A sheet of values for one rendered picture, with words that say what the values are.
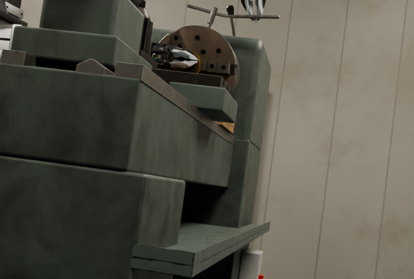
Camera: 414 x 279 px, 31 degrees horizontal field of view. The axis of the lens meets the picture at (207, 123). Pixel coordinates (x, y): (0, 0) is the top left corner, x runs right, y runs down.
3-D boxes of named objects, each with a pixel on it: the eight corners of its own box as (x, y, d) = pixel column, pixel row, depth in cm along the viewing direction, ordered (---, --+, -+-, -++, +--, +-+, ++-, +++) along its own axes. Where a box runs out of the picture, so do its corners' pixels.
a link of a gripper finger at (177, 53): (194, 58, 245) (167, 55, 247) (198, 61, 251) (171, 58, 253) (196, 48, 246) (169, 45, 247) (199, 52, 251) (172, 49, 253)
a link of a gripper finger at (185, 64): (193, 67, 245) (166, 64, 247) (197, 70, 251) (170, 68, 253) (194, 58, 245) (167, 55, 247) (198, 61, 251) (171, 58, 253)
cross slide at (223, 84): (85, 84, 224) (87, 69, 225) (227, 101, 218) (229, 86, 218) (65, 74, 206) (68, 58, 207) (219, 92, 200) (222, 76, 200)
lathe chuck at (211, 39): (143, 101, 277) (169, 20, 279) (223, 126, 272) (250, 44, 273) (137, 98, 268) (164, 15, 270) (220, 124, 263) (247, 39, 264)
